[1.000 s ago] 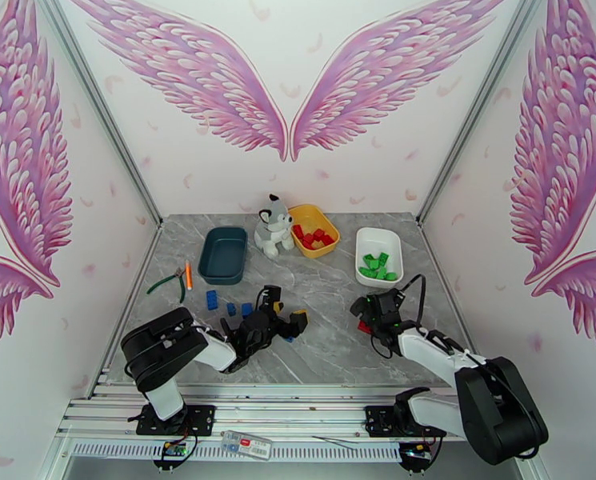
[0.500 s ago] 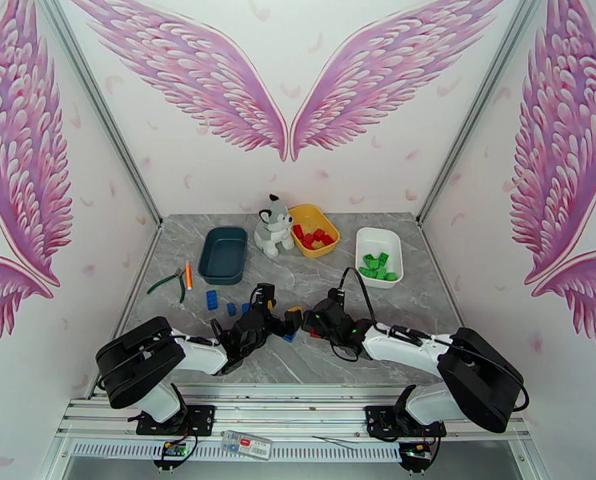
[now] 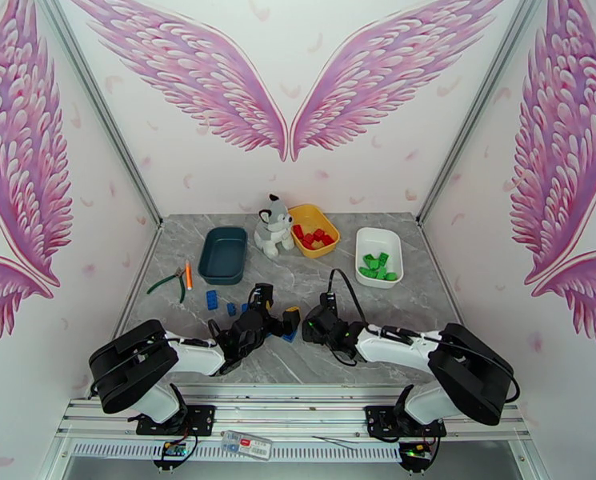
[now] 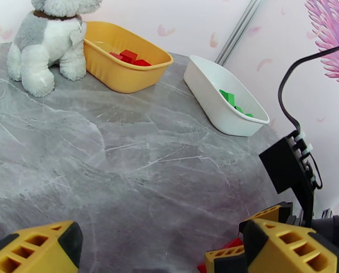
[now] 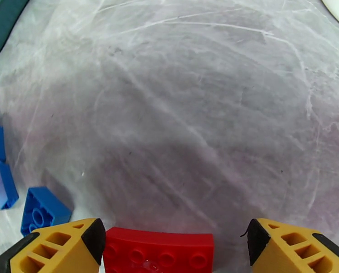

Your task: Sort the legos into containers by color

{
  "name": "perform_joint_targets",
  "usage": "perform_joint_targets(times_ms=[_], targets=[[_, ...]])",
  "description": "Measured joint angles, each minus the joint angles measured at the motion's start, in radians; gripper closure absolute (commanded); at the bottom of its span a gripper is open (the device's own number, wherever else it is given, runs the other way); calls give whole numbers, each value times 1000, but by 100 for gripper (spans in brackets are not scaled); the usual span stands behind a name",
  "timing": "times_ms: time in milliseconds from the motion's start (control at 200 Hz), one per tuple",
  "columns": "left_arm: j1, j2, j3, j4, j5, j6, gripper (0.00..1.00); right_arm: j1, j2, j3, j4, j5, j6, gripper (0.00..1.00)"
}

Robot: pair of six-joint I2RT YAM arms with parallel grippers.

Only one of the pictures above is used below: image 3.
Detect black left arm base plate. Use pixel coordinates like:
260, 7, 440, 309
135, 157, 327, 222
136, 404, 216, 437

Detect black camera cable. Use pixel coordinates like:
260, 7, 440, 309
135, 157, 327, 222
327, 267, 369, 327
206, 318, 229, 350

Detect yellow plastic bin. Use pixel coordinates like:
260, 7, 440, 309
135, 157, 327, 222
287, 203, 341, 258

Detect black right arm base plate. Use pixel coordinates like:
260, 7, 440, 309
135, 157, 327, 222
365, 406, 447, 440

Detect black left camera cable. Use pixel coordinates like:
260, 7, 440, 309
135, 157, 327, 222
206, 318, 229, 350

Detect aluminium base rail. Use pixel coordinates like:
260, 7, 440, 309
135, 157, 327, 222
54, 383, 534, 442

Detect small label card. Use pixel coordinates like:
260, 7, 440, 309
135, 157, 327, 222
221, 430, 274, 461

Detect grey white husky plush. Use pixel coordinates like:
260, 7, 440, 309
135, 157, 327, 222
254, 194, 296, 259

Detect metal tweezers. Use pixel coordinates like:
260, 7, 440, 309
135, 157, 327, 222
311, 435, 358, 450

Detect perforated metal strip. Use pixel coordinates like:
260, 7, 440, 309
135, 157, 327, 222
72, 442, 404, 462

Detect green handled pliers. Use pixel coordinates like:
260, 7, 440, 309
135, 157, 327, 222
146, 266, 186, 304

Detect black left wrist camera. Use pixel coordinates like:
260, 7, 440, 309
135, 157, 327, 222
248, 282, 274, 314

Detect white plastic bin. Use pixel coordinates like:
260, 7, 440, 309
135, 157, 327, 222
354, 227, 404, 290

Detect black right camera cable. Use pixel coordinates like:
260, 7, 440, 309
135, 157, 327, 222
327, 267, 369, 327

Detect small circuit board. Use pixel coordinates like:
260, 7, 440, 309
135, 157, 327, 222
152, 441, 194, 470
399, 443, 436, 470

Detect aluminium frame post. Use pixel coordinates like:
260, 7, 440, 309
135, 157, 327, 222
37, 0, 164, 227
417, 0, 549, 225

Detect teal plastic bin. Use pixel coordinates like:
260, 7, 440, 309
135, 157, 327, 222
198, 226, 249, 286

